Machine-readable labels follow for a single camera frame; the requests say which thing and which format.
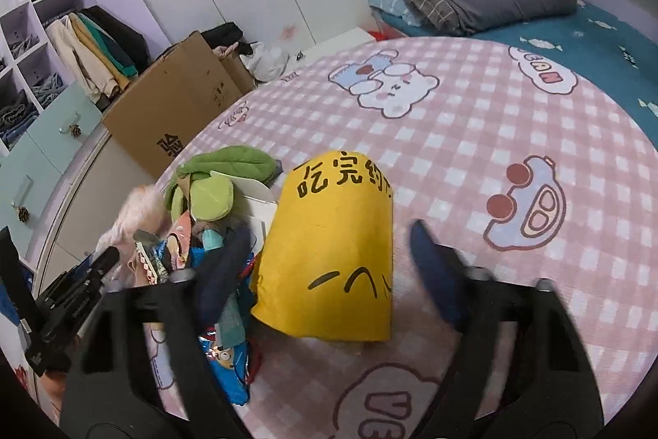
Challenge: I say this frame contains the yellow paper bag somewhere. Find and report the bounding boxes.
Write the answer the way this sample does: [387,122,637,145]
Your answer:
[252,151,394,342]

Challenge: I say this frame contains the pink checkered tablecloth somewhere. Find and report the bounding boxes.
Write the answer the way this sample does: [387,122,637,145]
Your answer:
[178,38,657,438]

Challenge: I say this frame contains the purple shelf cabinet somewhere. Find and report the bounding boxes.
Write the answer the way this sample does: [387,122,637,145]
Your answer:
[1,0,169,170]

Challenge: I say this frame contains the green leaf plush wrapper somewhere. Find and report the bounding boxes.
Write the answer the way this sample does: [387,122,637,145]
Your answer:
[164,146,282,222]

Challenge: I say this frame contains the large cardboard box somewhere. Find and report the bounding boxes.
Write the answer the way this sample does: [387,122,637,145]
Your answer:
[102,32,255,178]

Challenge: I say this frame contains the teal drawer unit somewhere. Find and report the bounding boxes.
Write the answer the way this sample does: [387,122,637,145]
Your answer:
[1,85,102,255]

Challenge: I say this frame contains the beige low cabinet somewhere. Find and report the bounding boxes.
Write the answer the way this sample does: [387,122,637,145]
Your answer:
[25,125,153,294]

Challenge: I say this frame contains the teal bed sheet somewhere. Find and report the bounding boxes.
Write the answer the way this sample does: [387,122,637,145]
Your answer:
[379,0,658,147]

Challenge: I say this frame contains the blue snack wrapper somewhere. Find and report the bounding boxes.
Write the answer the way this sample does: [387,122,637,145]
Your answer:
[145,215,262,406]

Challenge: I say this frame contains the hanging clothes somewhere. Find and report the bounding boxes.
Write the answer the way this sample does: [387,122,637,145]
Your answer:
[44,5,152,110]

